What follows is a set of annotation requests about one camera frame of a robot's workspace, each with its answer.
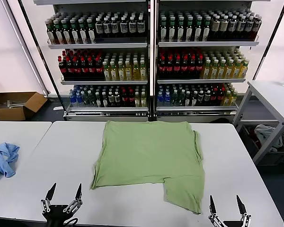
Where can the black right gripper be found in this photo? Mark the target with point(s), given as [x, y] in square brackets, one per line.
[233, 224]

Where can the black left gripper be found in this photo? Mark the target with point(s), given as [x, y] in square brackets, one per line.
[58, 217]

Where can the green polo shirt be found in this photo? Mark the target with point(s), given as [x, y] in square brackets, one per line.
[146, 153]

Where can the black storage crate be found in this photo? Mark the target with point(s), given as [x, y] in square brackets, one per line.
[247, 138]

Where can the crumpled light blue cloth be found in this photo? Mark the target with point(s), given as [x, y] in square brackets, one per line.
[4, 153]

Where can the grey cloth pile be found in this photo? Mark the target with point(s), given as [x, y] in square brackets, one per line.
[266, 134]

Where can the white paper scrap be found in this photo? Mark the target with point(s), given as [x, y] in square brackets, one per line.
[58, 108]

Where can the black floor object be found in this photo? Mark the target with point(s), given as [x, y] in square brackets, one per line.
[220, 120]

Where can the blue label water bottle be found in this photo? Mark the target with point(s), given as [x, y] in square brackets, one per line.
[73, 99]
[79, 99]
[167, 98]
[160, 98]

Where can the open brown cardboard box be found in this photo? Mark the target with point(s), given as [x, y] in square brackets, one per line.
[11, 113]

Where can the green tinted water bottle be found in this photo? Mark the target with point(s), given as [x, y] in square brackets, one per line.
[92, 99]
[174, 99]
[86, 99]
[181, 99]

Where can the white label tea bottle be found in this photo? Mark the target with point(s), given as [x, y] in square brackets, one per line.
[104, 99]
[98, 99]
[194, 98]
[187, 98]

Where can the silver metal part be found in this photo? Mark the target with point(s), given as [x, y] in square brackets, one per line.
[11, 103]

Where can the dark drink bottle white cap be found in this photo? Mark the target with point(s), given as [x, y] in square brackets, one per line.
[141, 26]
[107, 27]
[132, 26]
[207, 98]
[257, 27]
[241, 27]
[111, 98]
[117, 98]
[233, 27]
[115, 27]
[99, 27]
[249, 27]
[124, 26]
[200, 98]

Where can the yellow tea bottle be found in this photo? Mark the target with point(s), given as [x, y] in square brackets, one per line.
[237, 69]
[114, 71]
[207, 69]
[122, 71]
[233, 98]
[226, 98]
[143, 70]
[129, 71]
[143, 99]
[136, 70]
[230, 69]
[244, 69]
[107, 71]
[215, 69]
[222, 69]
[137, 99]

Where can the cola bottle red cap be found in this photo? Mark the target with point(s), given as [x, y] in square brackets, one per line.
[124, 98]
[170, 67]
[185, 67]
[214, 97]
[131, 98]
[192, 67]
[69, 68]
[177, 67]
[92, 68]
[220, 97]
[62, 68]
[162, 67]
[77, 68]
[199, 67]
[99, 68]
[84, 68]

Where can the white side table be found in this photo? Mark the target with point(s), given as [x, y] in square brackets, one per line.
[269, 94]

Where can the grey metal beverage shelf unit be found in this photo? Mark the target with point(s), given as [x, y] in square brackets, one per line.
[203, 44]
[97, 45]

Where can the dark tea bottle green cap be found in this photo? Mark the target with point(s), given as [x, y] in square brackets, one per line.
[50, 33]
[91, 31]
[172, 29]
[207, 28]
[189, 29]
[66, 32]
[181, 29]
[75, 32]
[58, 32]
[164, 29]
[198, 28]
[83, 31]

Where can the beige label bottle white cap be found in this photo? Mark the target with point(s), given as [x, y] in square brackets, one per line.
[216, 27]
[224, 27]

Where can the black frame pole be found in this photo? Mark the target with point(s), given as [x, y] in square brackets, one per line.
[41, 57]
[271, 35]

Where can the grey window frame bar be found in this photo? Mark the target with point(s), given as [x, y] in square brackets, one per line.
[25, 47]

